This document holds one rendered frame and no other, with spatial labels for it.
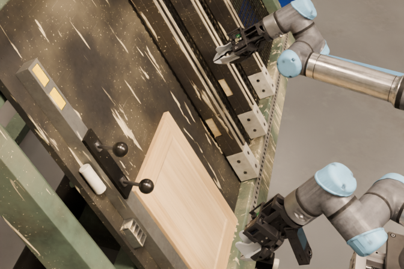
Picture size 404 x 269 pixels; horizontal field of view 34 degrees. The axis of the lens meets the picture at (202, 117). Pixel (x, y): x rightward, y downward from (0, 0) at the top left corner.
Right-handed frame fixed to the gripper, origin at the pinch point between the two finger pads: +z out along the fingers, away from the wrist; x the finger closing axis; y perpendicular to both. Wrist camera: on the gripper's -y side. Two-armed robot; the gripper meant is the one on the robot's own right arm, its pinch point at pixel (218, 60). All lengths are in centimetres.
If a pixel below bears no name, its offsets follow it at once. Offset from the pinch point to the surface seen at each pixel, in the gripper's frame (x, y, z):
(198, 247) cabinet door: 54, 13, 23
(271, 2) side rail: -54, -116, 10
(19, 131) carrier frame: -47, -76, 155
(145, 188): 39, 56, 6
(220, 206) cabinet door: 42.4, -8.4, 22.1
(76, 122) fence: 19, 64, 14
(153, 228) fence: 47, 40, 19
